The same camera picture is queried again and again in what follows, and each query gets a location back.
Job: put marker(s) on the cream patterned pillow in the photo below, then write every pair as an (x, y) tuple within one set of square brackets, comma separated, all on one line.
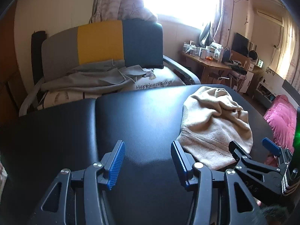
[(70, 96)]

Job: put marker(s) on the pale cloth pile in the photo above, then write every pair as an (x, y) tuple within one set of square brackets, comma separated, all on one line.
[(2, 170)]

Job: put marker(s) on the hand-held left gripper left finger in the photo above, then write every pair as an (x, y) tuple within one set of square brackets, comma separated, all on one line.
[(116, 166)]

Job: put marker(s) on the pink blanket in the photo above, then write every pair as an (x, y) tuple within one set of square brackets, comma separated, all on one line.
[(281, 117)]

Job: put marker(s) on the black monitor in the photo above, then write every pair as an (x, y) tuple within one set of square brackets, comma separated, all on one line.
[(240, 43)]

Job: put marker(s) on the white small cabinet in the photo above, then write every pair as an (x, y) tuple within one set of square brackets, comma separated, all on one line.
[(249, 79)]

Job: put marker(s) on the wooden desk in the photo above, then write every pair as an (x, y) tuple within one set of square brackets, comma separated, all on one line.
[(211, 64)]

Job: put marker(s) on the grey coat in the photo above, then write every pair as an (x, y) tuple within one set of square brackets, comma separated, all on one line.
[(93, 77)]

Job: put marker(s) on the black round speaker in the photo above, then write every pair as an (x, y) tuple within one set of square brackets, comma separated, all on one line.
[(253, 54)]

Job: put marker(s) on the row of jars and boxes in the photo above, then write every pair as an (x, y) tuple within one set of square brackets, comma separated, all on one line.
[(206, 51)]

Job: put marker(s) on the beige knitted sweater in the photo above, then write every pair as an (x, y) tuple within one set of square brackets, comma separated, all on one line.
[(211, 131)]

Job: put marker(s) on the grey yellow blue sofa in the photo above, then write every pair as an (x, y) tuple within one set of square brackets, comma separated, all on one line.
[(100, 42)]

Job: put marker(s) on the person's right forearm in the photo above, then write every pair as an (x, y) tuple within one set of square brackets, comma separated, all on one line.
[(274, 213)]

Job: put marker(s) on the pale patterned curtain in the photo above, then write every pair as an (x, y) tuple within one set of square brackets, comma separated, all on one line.
[(117, 0), (222, 16)]

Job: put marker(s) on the brown wooden wardrobe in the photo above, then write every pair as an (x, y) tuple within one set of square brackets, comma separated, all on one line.
[(9, 75)]

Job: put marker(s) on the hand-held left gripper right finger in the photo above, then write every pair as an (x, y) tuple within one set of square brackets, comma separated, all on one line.
[(179, 166)]

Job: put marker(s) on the white printed pillow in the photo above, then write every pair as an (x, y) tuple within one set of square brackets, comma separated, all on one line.
[(159, 79)]

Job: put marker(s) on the bright sheer curtain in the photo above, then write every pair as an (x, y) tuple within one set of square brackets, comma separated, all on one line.
[(290, 51)]

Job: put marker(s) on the low white cabinet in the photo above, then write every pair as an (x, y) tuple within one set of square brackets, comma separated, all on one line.
[(263, 91)]

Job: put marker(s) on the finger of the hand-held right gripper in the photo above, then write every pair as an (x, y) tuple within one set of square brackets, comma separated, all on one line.
[(242, 156), (270, 145)]

